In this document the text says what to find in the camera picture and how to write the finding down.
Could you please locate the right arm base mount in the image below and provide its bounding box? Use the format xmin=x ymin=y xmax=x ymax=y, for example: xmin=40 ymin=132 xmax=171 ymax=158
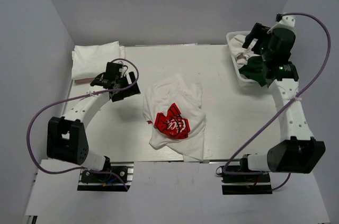
xmin=216 ymin=166 xmax=272 ymax=195

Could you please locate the white plastic basket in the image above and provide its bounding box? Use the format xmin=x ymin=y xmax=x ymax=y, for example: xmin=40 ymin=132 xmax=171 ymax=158
xmin=226 ymin=31 xmax=259 ymax=87

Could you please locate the folded white shirt stack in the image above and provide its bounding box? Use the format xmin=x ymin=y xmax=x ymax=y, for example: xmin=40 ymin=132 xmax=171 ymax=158
xmin=72 ymin=41 xmax=126 ymax=80

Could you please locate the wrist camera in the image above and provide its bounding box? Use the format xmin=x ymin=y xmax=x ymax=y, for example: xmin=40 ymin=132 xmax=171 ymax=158
xmin=103 ymin=62 xmax=123 ymax=81
xmin=273 ymin=14 xmax=296 ymax=31

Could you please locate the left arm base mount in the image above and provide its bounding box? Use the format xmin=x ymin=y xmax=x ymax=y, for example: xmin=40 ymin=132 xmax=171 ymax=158
xmin=77 ymin=163 xmax=134 ymax=192

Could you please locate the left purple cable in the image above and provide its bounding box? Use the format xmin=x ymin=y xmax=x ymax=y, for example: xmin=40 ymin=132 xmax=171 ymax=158
xmin=26 ymin=58 xmax=140 ymax=191

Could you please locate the white shirt red logo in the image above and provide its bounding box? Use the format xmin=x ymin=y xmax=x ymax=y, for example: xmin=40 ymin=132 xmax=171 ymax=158
xmin=142 ymin=74 xmax=206 ymax=162

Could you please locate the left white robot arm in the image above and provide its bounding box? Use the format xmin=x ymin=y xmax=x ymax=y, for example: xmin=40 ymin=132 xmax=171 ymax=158
xmin=47 ymin=58 xmax=140 ymax=181

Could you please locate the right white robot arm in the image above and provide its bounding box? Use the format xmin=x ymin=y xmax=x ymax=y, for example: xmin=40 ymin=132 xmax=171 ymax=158
xmin=239 ymin=23 xmax=325 ymax=181

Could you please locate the dark green t shirt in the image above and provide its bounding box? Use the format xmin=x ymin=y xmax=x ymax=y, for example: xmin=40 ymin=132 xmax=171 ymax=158
xmin=239 ymin=56 xmax=266 ymax=87

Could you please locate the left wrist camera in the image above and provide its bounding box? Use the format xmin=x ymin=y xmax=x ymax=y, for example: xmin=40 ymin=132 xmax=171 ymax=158
xmin=103 ymin=62 xmax=123 ymax=81

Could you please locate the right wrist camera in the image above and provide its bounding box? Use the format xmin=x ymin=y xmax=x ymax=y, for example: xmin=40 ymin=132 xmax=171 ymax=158
xmin=273 ymin=14 xmax=296 ymax=31

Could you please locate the plain white t shirt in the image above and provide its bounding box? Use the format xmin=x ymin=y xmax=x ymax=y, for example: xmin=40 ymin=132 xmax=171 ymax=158
xmin=228 ymin=34 xmax=258 ymax=69

